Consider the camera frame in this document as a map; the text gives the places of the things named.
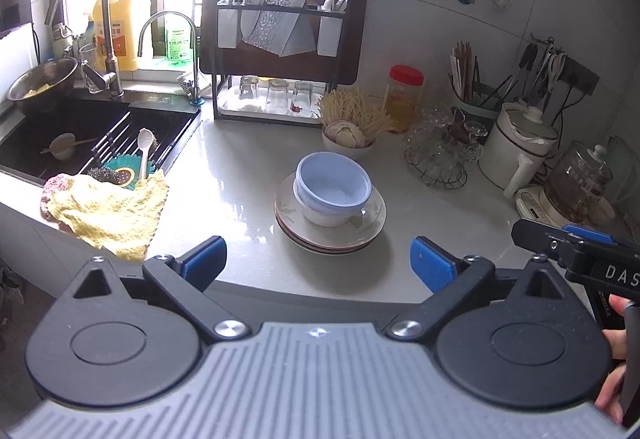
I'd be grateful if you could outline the white plate grey leaf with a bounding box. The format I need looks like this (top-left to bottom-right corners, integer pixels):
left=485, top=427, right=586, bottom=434
left=276, top=218, right=374, bottom=248

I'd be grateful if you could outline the white plate leaf pattern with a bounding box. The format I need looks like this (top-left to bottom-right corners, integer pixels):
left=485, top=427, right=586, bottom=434
left=274, top=173, right=387, bottom=246

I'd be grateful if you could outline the light blue bowl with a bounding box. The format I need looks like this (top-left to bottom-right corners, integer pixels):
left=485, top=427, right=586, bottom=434
left=295, top=152, right=372, bottom=212

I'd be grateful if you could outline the black kitchen sink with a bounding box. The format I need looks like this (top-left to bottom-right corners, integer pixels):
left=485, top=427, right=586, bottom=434
left=1, top=90, right=201, bottom=185

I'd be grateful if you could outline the person right hand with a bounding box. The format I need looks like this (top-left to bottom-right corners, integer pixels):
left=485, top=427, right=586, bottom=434
left=594, top=294, right=639, bottom=424

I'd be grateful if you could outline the yellow dish cloth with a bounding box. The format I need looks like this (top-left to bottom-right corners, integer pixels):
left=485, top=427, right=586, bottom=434
left=40, top=171, right=169, bottom=263

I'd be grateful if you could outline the glass kettle with tea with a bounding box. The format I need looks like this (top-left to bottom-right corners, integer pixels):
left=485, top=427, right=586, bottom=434
left=544, top=141, right=613, bottom=223

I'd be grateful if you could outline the white kettle base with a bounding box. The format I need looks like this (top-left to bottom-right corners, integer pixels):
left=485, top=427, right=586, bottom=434
left=514, top=185, right=616, bottom=229

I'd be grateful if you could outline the white spoon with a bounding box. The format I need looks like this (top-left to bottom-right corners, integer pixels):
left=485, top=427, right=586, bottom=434
left=137, top=128, right=155, bottom=181

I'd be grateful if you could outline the white electric cooker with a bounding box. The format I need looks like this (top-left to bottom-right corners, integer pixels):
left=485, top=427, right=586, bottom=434
left=478, top=103, right=559, bottom=198

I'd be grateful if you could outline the chopstick holder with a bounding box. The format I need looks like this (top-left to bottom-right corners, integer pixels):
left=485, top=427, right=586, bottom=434
left=448, top=41, right=498, bottom=132

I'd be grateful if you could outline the white bowl with onion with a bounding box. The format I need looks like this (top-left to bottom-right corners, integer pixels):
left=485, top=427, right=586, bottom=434
left=322, top=120, right=374, bottom=162

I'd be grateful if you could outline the low chrome faucet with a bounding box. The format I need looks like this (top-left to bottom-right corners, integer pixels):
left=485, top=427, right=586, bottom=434
left=137, top=10, right=204, bottom=106

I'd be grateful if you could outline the red lid jar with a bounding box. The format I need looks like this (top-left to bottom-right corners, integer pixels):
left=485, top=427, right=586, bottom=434
left=384, top=64, right=425, bottom=133

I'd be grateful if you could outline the dry noodle bundle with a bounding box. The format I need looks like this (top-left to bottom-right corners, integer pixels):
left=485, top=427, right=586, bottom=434
left=317, top=87, right=392, bottom=141

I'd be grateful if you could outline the tall chrome faucet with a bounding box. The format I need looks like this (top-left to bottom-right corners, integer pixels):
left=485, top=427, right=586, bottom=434
left=44, top=0, right=124, bottom=100

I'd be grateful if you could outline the steel mixing bowl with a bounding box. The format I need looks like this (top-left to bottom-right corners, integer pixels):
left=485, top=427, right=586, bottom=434
left=6, top=58, right=78, bottom=116

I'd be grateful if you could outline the green label bottle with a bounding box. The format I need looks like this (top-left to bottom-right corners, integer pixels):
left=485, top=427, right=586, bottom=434
left=165, top=15, right=192, bottom=64

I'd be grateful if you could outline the black dish drying rack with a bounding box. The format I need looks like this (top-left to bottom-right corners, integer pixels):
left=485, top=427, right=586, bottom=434
left=200, top=0, right=367, bottom=127

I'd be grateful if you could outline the yellow detergent bottle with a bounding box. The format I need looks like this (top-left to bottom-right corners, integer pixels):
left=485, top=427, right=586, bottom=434
left=92, top=0, right=138, bottom=72

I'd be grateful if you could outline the wire glass rack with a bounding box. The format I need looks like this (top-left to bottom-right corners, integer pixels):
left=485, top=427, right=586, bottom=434
left=404, top=105, right=488, bottom=191

